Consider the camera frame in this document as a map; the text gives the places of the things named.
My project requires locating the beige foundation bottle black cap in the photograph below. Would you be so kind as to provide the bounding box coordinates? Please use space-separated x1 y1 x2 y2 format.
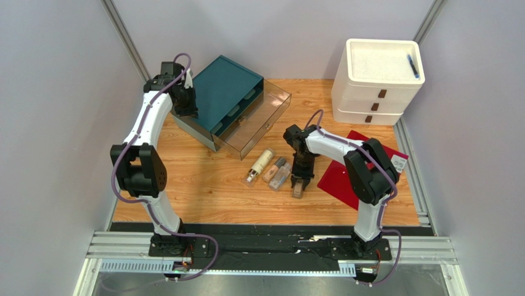
291 179 304 199

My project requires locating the clear drawer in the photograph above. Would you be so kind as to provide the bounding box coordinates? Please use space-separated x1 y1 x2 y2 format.
211 80 292 160

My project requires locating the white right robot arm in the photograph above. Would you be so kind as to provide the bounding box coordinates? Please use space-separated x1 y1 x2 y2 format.
283 125 399 252

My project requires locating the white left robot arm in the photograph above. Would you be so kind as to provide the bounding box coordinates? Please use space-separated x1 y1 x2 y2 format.
110 81 198 252

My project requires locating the clear glass foundation bottle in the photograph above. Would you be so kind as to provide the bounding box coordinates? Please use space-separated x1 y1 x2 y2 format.
268 162 292 191

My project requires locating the beige tube grey cap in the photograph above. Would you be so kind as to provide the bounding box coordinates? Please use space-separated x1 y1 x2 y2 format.
262 157 286 183

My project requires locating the cream white pump bottle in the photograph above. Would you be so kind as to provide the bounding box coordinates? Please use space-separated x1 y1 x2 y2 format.
245 148 275 186

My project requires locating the teal drawer organizer box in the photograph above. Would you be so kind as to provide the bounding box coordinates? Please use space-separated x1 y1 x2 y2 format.
171 55 264 152

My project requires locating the white three-drawer cabinet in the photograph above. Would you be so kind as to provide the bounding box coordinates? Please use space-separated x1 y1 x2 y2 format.
331 38 425 126

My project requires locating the blue pen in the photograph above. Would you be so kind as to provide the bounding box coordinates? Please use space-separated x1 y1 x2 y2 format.
407 54 420 79

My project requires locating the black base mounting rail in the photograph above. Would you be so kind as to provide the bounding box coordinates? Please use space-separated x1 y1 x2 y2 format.
149 224 393 271

